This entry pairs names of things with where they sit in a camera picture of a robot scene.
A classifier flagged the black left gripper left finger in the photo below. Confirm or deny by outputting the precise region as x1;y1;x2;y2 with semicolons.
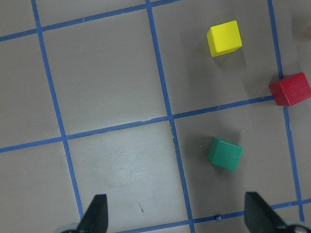
76;194;107;233

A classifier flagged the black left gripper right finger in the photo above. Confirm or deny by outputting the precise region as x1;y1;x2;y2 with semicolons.
244;192;288;233

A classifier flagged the red wooden block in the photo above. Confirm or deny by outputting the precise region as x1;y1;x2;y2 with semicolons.
269;72;311;106

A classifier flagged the green wooden block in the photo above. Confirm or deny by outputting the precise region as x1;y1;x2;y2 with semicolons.
207;137;243;171

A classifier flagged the yellow wooden block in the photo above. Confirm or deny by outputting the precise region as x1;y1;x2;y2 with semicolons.
207;20;242;57

